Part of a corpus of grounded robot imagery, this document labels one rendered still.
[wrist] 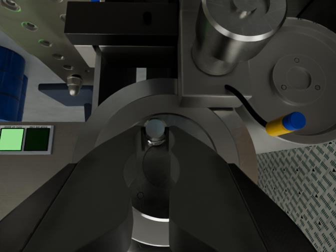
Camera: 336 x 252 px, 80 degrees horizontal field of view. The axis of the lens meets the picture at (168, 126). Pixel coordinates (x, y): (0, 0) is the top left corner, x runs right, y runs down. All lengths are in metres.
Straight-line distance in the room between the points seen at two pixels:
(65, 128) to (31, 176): 0.13
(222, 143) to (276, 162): 0.21
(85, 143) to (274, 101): 0.16
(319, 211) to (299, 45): 0.18
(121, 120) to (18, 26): 0.30
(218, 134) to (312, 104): 0.09
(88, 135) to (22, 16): 0.27
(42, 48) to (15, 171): 0.29
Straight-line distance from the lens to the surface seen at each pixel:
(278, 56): 0.22
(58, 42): 0.44
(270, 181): 0.38
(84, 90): 2.03
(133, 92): 0.18
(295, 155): 0.33
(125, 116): 0.16
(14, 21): 0.42
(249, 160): 0.18
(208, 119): 0.17
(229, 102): 0.16
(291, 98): 0.21
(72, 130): 0.55
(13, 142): 0.60
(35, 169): 0.57
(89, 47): 0.20
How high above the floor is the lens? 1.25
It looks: 12 degrees down
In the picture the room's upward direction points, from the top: 180 degrees clockwise
